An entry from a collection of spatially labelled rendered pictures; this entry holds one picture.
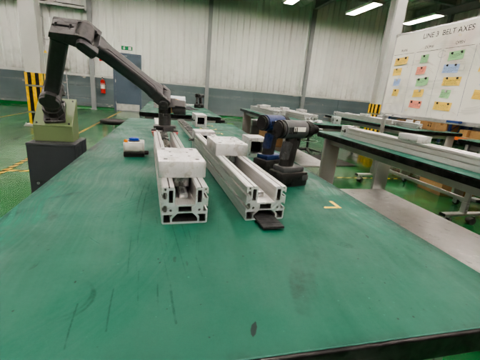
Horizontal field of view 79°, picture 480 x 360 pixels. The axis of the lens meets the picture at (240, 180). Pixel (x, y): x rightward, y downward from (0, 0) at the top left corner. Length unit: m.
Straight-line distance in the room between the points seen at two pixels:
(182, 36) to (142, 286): 12.14
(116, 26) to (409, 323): 12.46
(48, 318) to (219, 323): 0.21
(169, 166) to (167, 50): 11.75
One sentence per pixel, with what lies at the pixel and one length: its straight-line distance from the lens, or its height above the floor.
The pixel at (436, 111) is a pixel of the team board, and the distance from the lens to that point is 3.87.
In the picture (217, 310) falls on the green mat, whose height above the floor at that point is 0.78.
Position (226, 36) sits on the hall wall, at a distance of 12.67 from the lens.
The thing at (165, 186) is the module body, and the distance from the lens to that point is 0.64.
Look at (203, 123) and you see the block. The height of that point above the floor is 0.80.
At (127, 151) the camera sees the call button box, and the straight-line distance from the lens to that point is 1.27.
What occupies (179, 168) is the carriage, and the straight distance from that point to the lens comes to 0.70.
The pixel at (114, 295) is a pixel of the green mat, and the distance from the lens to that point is 0.48.
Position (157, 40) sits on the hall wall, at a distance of 12.45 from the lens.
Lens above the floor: 1.07
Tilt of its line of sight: 17 degrees down
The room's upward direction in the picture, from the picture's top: 5 degrees clockwise
